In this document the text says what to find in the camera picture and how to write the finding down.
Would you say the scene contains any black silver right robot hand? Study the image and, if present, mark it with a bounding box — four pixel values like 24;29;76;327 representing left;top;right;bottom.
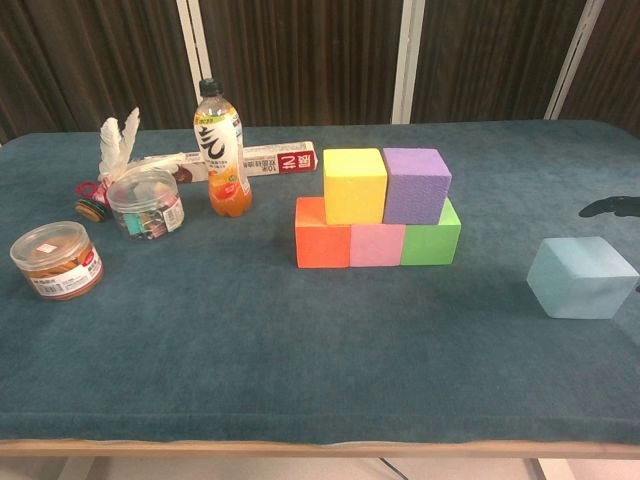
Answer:
578;195;640;219

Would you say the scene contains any light blue foam cube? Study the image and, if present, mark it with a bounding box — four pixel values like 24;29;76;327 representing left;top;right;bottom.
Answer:
526;236;640;320

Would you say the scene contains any green foam cube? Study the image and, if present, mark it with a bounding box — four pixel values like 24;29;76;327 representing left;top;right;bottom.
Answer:
400;197;462;267

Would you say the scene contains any purple foam cube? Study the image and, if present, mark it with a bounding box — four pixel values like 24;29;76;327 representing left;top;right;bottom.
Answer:
382;146;454;226

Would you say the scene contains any pink foam cube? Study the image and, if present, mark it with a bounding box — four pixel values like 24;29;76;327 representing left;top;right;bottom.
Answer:
349;222;407;268

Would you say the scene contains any yellow foam cube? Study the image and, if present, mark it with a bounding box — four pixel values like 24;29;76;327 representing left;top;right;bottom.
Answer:
322;147;389;226

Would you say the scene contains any orange foam cube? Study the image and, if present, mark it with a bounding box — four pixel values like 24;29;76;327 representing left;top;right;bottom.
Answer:
294;196;353;270

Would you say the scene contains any long cling film box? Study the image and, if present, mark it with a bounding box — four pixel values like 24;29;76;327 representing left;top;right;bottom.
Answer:
130;139;319;184

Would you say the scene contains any orange drink plastic bottle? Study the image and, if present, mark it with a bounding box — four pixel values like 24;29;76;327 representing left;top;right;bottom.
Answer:
193;78;254;219

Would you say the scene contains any clear jar of binder clips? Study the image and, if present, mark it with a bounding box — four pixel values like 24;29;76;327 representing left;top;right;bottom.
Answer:
106;166;186;241

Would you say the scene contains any white feather shuttlecock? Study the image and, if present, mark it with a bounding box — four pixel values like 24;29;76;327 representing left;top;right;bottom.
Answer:
74;106;142;222

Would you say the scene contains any clear jar of rubber bands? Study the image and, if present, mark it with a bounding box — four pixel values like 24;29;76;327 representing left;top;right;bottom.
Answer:
9;220;106;302

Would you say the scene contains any white slanted frame post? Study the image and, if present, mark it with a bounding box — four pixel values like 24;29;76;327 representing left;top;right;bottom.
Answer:
176;0;213;132
543;0;607;121

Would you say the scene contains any white upright frame post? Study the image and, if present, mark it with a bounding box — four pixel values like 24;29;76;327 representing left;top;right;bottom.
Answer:
391;0;427;126

